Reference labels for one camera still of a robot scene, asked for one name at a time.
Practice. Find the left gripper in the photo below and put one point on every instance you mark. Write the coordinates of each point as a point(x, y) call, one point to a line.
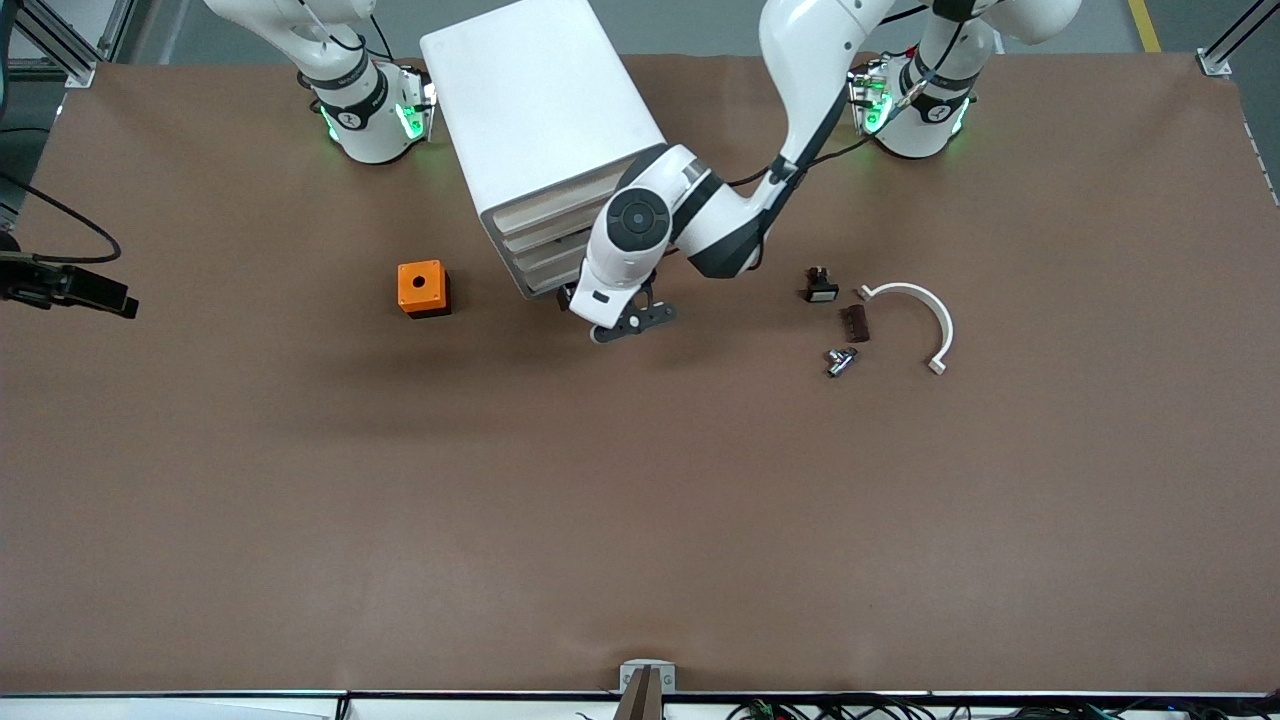
point(563, 297)

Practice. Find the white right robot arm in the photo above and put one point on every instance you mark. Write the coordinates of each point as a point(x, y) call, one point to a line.
point(370, 130)

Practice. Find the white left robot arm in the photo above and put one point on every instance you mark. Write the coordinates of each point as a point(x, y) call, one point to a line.
point(640, 220)

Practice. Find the silver metal fitting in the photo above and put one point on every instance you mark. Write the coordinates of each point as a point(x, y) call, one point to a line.
point(838, 364)

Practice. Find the small brown block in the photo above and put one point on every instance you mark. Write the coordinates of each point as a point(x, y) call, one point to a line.
point(855, 324)

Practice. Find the orange push button enclosure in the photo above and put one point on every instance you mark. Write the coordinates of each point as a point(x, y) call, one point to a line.
point(420, 285)

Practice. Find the aluminium frame profile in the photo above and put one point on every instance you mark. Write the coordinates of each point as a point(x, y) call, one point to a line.
point(1213, 63)
point(118, 25)
point(82, 74)

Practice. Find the black white square switch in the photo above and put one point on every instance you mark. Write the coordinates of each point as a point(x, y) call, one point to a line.
point(822, 290)

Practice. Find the white curved plastic bracket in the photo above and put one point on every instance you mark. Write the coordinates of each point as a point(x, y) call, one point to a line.
point(946, 328)

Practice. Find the grey metal table bracket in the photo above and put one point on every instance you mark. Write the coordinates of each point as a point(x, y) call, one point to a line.
point(627, 678)

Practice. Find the dark support post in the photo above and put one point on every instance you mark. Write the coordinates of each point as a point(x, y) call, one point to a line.
point(642, 705)

